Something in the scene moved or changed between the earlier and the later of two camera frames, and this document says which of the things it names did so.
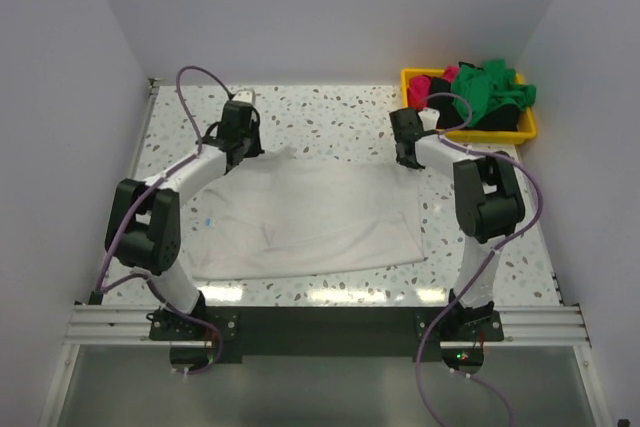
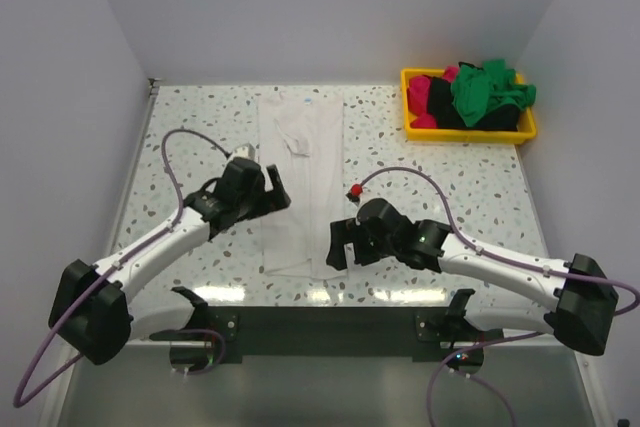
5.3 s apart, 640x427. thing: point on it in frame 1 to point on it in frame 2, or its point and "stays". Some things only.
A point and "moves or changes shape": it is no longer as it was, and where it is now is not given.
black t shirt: x=504 y=118 stays
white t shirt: x=281 y=213 moves or changes shape
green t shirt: x=477 y=93 stays
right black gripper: x=405 y=148 to x=348 y=242
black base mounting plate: x=326 y=334 stays
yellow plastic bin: x=526 y=128 stays
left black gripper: x=248 y=142 to x=267 y=194
